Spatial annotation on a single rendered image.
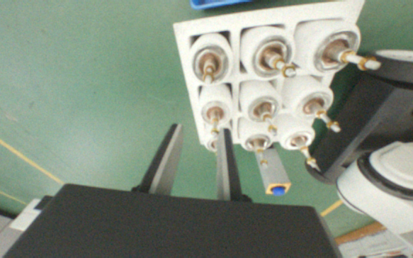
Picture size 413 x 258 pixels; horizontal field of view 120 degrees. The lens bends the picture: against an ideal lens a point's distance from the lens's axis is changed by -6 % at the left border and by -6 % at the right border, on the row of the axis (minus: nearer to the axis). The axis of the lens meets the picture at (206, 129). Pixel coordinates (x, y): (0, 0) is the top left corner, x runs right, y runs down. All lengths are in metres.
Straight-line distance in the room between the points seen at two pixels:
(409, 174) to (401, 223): 0.13
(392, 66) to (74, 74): 1.12
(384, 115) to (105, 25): 0.96
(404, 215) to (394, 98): 0.31
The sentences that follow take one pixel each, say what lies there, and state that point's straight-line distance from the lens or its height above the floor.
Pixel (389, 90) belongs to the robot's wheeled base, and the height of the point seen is 0.16.
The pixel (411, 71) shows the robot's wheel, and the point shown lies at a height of 0.17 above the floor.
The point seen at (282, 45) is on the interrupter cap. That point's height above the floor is 0.25.
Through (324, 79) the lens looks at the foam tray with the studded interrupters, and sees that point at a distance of 0.48.
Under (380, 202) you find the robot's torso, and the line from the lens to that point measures 0.58.
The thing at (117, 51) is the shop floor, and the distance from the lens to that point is 0.66.
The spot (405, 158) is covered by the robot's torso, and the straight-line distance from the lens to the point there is 0.61.
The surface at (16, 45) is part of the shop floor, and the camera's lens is 0.97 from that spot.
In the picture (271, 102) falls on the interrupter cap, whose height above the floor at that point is 0.25.
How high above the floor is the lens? 0.54
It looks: 49 degrees down
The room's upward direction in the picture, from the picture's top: 175 degrees counter-clockwise
